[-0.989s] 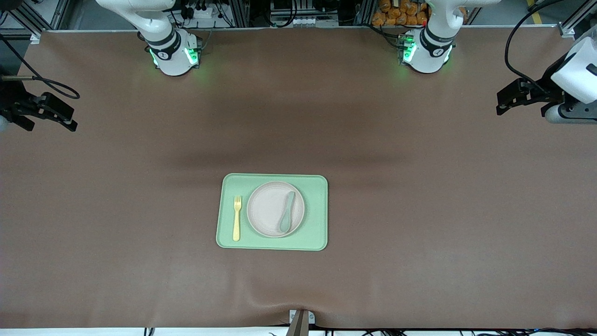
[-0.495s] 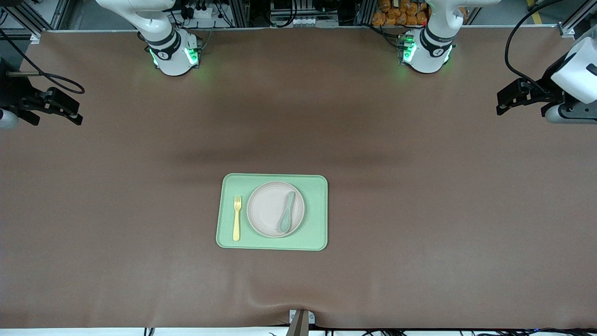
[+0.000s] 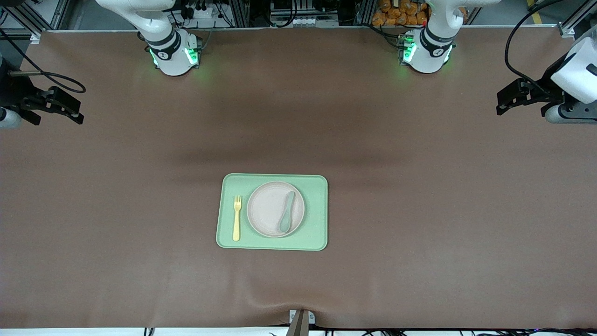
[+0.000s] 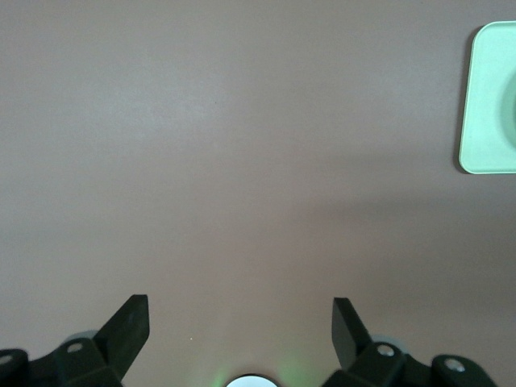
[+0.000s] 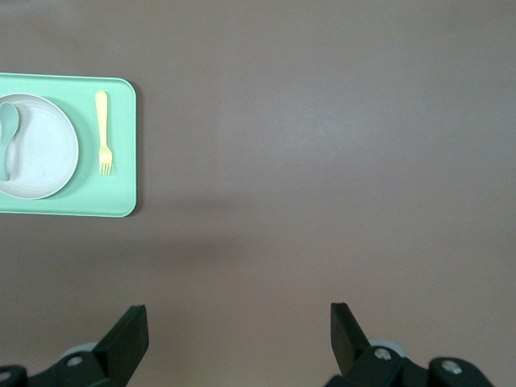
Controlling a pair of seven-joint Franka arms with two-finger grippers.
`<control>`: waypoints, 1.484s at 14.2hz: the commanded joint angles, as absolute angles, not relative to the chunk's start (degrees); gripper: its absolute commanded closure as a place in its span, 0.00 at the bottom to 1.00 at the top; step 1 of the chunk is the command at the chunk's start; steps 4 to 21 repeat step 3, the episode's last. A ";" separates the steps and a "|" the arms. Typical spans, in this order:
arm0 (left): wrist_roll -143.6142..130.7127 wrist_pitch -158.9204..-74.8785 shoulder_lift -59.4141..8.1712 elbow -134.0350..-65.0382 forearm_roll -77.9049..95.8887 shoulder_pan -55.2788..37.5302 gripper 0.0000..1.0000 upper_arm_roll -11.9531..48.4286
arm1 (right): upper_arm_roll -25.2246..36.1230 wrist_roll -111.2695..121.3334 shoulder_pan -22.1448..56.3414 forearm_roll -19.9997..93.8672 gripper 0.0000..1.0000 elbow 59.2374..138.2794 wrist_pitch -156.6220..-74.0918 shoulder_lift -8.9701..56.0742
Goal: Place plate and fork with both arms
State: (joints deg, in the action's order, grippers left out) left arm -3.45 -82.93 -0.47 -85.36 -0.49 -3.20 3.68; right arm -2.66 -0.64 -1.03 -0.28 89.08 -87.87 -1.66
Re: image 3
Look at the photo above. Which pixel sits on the brown table mat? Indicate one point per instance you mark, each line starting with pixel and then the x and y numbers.
pixel 140 186

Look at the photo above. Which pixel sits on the white power strip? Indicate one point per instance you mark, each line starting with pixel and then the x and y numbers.
pixel 200 11

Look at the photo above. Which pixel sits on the beige round plate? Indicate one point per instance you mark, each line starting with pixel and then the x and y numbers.
pixel 268 210

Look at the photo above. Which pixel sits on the bag of orange items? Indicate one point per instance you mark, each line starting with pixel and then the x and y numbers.
pixel 401 14

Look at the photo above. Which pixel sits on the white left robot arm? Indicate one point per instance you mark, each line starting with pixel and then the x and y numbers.
pixel 426 51

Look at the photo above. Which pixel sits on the metal clamp bracket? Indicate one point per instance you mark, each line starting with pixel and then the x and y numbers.
pixel 301 322

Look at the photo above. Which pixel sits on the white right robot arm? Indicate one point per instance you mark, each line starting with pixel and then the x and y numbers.
pixel 170 56

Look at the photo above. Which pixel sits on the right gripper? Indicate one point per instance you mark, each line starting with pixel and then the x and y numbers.
pixel 15 92

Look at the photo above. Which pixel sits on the white terminal block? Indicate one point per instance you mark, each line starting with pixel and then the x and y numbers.
pixel 303 21

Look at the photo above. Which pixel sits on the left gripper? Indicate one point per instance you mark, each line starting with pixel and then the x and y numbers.
pixel 545 91

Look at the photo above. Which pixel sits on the yellow plastic fork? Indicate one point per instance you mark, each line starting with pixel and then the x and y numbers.
pixel 237 224

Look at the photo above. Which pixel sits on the teal green plastic spoon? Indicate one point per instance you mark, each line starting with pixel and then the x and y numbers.
pixel 285 219

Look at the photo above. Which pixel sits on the light green plastic tray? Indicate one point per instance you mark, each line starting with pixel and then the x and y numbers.
pixel 315 214

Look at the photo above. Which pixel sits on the aluminium frame rail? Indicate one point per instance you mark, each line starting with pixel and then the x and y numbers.
pixel 59 14
pixel 571 25

